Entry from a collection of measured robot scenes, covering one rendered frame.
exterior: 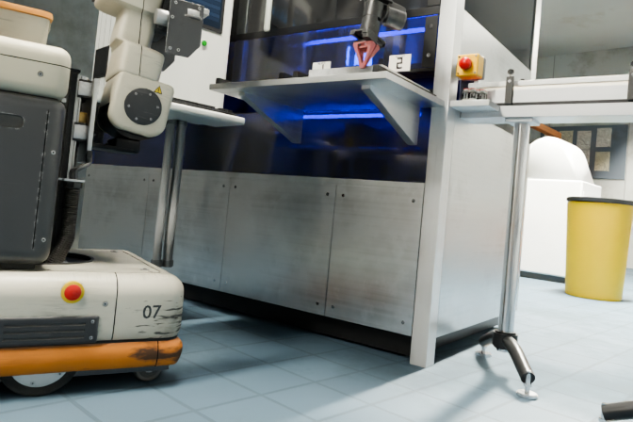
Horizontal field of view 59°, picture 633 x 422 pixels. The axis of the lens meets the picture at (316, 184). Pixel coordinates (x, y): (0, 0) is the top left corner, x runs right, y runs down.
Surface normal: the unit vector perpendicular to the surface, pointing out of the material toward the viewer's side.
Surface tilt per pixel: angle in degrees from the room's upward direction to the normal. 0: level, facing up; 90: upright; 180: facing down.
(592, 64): 90
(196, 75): 90
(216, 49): 90
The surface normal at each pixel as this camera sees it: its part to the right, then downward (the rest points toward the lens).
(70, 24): 0.72, 0.04
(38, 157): 0.51, 0.02
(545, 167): -0.66, -0.09
